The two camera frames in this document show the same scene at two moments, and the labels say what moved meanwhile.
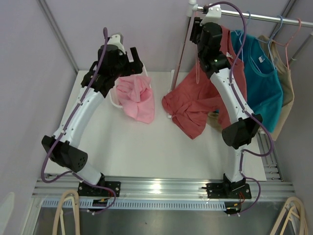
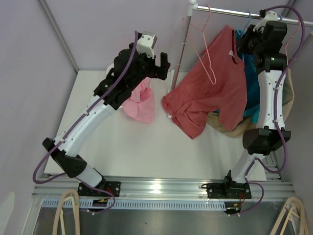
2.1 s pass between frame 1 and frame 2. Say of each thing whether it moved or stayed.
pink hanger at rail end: stayed
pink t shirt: stayed
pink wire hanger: moved
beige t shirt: stayed
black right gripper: moved
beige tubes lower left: stayed
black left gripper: moved
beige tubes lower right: stayed
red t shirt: stayed
